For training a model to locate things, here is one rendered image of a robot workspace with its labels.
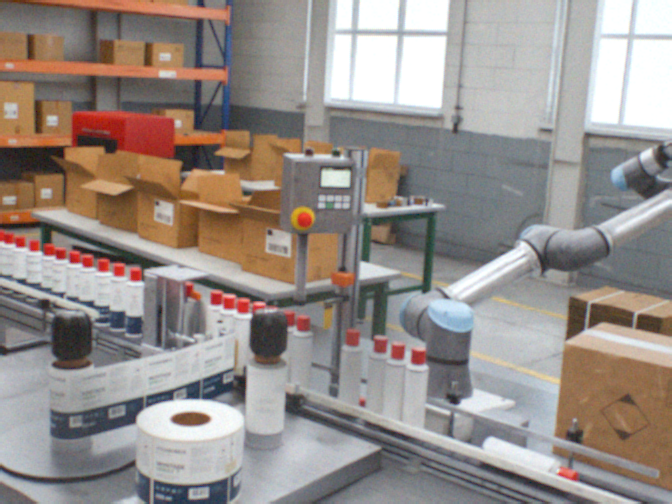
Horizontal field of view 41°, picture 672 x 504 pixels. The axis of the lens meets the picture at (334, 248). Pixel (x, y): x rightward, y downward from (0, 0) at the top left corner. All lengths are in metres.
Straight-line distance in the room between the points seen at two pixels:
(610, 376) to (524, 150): 6.26
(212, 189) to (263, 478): 2.76
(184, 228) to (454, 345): 2.44
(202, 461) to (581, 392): 0.89
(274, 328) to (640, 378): 0.79
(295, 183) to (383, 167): 4.24
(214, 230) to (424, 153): 4.89
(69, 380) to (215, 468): 0.38
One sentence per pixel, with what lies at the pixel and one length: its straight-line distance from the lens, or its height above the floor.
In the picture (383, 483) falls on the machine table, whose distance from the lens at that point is 1.99.
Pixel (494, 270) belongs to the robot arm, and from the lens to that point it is 2.51.
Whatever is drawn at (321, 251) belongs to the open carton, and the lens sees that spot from 3.93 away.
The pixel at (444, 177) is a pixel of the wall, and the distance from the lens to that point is 8.82.
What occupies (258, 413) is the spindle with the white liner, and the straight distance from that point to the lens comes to 1.96.
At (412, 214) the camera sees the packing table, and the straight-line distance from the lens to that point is 6.35.
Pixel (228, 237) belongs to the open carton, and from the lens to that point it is 4.25.
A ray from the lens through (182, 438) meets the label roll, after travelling 1.67.
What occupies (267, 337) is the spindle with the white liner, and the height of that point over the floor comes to 1.13.
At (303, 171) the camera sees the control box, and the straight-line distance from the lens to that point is 2.21.
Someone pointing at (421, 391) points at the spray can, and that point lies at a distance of 2.06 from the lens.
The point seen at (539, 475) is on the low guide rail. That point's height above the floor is 0.91.
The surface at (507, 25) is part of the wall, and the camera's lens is 8.42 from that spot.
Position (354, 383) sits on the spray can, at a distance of 2.17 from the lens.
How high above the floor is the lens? 1.69
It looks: 11 degrees down
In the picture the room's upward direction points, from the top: 3 degrees clockwise
